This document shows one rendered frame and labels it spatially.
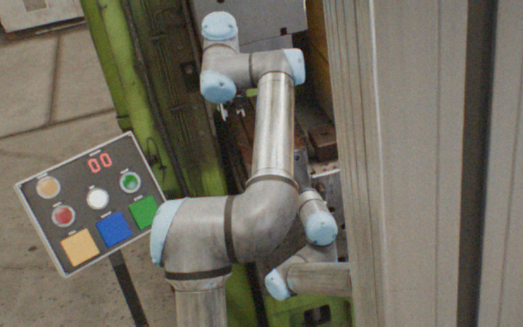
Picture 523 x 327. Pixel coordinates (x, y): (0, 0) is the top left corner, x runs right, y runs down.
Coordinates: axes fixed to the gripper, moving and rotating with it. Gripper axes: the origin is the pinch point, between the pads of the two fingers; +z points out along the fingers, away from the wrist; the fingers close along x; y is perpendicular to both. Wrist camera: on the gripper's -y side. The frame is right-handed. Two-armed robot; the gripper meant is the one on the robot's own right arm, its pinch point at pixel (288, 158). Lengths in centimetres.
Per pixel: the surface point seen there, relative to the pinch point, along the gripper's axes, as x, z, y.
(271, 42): 2.0, 8.2, -33.5
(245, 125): -7.7, 32.3, 2.3
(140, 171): -42.5, -0.4, -8.6
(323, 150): 13.1, 8.9, 6.0
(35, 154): -139, 246, 96
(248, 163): -11.2, 9.4, 3.6
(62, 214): -64, -11, -8
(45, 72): -148, 408, 93
